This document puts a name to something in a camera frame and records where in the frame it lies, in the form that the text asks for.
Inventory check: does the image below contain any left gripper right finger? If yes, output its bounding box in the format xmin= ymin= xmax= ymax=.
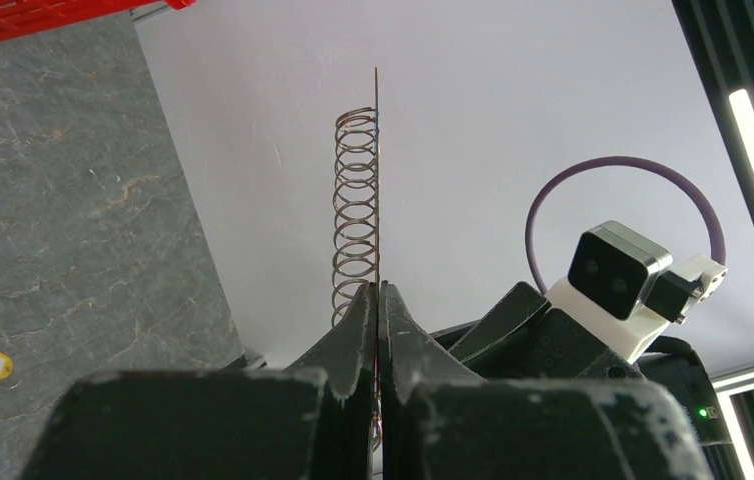
xmin=378 ymin=281 xmax=483 ymax=479

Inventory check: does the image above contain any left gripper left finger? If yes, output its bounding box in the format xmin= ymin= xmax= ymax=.
xmin=288 ymin=283 xmax=378 ymax=479

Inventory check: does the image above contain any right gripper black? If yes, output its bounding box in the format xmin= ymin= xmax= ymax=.
xmin=430 ymin=282 xmax=646 ymax=381

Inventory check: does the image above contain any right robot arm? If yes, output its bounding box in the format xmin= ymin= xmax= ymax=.
xmin=434 ymin=281 xmax=730 ymax=479

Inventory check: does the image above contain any red shopping basket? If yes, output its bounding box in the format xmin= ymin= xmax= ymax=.
xmin=0 ymin=0 xmax=198 ymax=48

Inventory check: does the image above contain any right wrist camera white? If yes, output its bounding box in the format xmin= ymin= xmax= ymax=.
xmin=545 ymin=220 xmax=728 ymax=364

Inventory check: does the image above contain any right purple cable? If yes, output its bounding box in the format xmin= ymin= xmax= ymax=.
xmin=523 ymin=155 xmax=728 ymax=296

